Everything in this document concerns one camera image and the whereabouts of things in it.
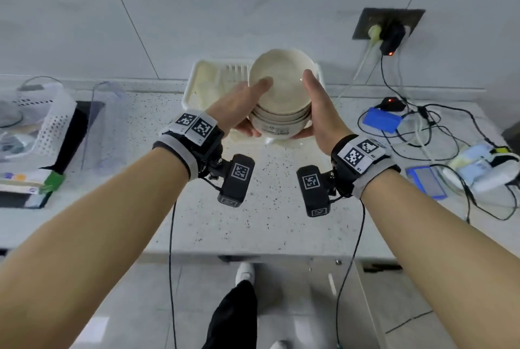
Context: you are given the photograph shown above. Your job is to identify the person's left hand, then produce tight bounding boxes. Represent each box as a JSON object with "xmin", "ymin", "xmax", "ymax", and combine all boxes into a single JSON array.
[{"xmin": 205, "ymin": 77, "xmax": 274, "ymax": 138}]

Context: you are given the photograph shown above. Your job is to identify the person's right hand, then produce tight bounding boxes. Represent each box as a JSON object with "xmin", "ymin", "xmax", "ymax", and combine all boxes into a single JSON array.
[{"xmin": 292, "ymin": 69, "xmax": 354, "ymax": 157}]

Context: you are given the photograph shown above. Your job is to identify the large cream ceramic bowl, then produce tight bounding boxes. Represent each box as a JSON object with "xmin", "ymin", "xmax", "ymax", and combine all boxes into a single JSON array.
[{"xmin": 248, "ymin": 48, "xmax": 317, "ymax": 112}]

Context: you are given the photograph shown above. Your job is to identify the cream ceramic bowl with mark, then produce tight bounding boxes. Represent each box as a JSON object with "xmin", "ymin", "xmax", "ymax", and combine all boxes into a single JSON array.
[{"xmin": 248, "ymin": 111, "xmax": 313, "ymax": 146}]

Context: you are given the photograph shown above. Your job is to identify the person's right forearm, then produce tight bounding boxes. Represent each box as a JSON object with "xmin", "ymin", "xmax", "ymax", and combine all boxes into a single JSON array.
[{"xmin": 359, "ymin": 169, "xmax": 520, "ymax": 349}]

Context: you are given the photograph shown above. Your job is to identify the person's left forearm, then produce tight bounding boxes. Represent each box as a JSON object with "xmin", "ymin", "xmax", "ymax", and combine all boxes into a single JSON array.
[{"xmin": 0, "ymin": 145, "xmax": 191, "ymax": 349}]

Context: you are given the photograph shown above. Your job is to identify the white plastic dish rack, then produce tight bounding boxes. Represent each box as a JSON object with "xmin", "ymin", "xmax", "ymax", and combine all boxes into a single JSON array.
[{"xmin": 181, "ymin": 59, "xmax": 326, "ymax": 147}]

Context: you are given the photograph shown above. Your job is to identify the blue power bank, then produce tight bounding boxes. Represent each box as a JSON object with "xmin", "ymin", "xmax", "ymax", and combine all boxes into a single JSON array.
[{"xmin": 362, "ymin": 107, "xmax": 403, "ymax": 134}]

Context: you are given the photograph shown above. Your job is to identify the small black charger red light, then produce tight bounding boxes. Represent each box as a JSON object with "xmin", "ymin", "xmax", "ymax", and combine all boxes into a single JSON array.
[{"xmin": 377, "ymin": 96, "xmax": 407, "ymax": 113}]

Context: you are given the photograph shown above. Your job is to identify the black power adapter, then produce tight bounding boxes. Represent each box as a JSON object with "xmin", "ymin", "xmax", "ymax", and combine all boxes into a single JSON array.
[{"xmin": 379, "ymin": 23, "xmax": 407, "ymax": 57}]

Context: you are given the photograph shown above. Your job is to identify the blue framed phone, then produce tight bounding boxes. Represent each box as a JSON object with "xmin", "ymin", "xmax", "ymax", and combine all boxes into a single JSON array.
[{"xmin": 406, "ymin": 165, "xmax": 448, "ymax": 201}]

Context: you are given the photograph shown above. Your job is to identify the clear plastic container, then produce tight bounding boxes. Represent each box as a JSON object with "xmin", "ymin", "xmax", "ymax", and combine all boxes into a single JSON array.
[{"xmin": 80, "ymin": 81, "xmax": 131, "ymax": 175}]

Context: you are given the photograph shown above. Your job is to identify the pale blue white packet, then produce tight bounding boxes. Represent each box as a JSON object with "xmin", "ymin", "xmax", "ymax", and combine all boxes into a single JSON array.
[{"xmin": 446, "ymin": 143, "xmax": 495, "ymax": 171}]

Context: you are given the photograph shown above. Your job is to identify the white plastic mesh basket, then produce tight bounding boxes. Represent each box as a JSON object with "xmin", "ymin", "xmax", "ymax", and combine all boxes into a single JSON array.
[{"xmin": 0, "ymin": 83, "xmax": 78, "ymax": 159}]

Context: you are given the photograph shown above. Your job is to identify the person's black trouser leg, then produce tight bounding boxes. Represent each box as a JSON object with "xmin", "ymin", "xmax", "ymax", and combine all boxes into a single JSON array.
[{"xmin": 201, "ymin": 279, "xmax": 259, "ymax": 349}]

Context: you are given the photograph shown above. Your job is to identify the white green cardboard box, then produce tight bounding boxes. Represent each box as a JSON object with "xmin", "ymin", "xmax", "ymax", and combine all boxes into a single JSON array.
[{"xmin": 0, "ymin": 169, "xmax": 66, "ymax": 196}]

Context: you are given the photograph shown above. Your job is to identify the white plug with cable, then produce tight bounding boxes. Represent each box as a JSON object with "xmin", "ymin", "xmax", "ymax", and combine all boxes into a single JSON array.
[{"xmin": 353, "ymin": 24, "xmax": 384, "ymax": 82}]

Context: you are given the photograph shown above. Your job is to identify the dark wall socket plate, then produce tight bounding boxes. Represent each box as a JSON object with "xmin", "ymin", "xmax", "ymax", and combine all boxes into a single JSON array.
[{"xmin": 352, "ymin": 7, "xmax": 426, "ymax": 41}]

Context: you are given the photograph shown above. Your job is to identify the left wrist strap with markers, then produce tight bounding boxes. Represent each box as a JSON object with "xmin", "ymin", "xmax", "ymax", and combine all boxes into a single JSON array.
[{"xmin": 153, "ymin": 110, "xmax": 225, "ymax": 181}]

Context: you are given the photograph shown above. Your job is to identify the wrist strap with markers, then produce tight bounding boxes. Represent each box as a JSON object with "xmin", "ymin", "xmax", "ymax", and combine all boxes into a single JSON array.
[
  {"xmin": 331, "ymin": 134, "xmax": 401, "ymax": 200},
  {"xmin": 153, "ymin": 110, "xmax": 225, "ymax": 181}
]

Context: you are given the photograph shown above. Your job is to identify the right wrist strap with markers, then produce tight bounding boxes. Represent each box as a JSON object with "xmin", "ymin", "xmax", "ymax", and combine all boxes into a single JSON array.
[{"xmin": 331, "ymin": 134, "xmax": 401, "ymax": 200}]

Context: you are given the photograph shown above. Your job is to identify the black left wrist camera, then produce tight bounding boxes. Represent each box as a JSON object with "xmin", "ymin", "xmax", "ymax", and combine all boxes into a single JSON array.
[{"xmin": 216, "ymin": 154, "xmax": 256, "ymax": 209}]

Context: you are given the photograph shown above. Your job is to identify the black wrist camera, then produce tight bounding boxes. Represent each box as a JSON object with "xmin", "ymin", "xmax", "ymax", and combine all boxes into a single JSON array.
[
  {"xmin": 216, "ymin": 154, "xmax": 256, "ymax": 209},
  {"xmin": 296, "ymin": 164, "xmax": 331, "ymax": 218}
]

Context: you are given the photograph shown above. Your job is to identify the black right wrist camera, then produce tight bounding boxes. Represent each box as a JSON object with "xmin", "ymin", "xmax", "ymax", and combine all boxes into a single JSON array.
[{"xmin": 296, "ymin": 164, "xmax": 331, "ymax": 218}]

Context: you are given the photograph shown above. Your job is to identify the tangled black cables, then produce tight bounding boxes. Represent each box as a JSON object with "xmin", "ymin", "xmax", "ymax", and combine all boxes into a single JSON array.
[{"xmin": 357, "ymin": 54, "xmax": 520, "ymax": 224}]

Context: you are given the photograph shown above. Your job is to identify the black drawer handle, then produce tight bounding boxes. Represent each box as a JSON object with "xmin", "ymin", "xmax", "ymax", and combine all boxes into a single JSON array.
[
  {"xmin": 362, "ymin": 264, "xmax": 404, "ymax": 273},
  {"xmin": 219, "ymin": 255, "xmax": 265, "ymax": 265}
]

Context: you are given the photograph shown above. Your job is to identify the thin black right camera cable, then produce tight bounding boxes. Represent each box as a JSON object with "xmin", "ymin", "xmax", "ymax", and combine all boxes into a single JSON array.
[{"xmin": 329, "ymin": 195, "xmax": 367, "ymax": 349}]

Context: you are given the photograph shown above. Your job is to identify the thin black camera cable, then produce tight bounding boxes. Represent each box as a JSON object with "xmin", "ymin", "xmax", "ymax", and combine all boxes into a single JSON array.
[
  {"xmin": 168, "ymin": 176, "xmax": 223, "ymax": 349},
  {"xmin": 329, "ymin": 195, "xmax": 367, "ymax": 349}
]

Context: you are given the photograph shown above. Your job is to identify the thin black left camera cable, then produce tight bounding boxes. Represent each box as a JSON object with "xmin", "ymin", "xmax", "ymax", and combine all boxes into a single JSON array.
[{"xmin": 168, "ymin": 176, "xmax": 223, "ymax": 349}]

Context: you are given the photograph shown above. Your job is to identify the grey cable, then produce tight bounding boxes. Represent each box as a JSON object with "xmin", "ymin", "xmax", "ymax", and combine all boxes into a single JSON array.
[{"xmin": 17, "ymin": 75, "xmax": 65, "ymax": 92}]

